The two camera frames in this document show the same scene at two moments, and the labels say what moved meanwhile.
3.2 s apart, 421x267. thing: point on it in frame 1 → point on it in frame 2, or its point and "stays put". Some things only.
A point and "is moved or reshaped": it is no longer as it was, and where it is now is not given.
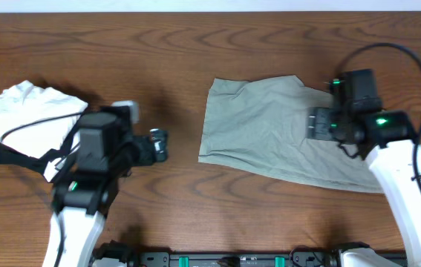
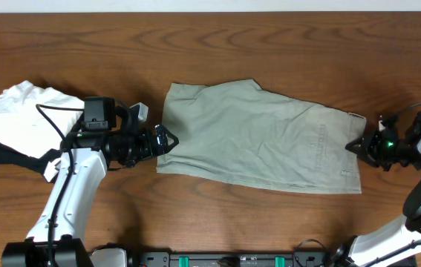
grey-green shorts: (263, 124) is moved or reshaped
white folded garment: (26, 102) stays put
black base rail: (295, 259) stays put
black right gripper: (316, 118) → (367, 151)
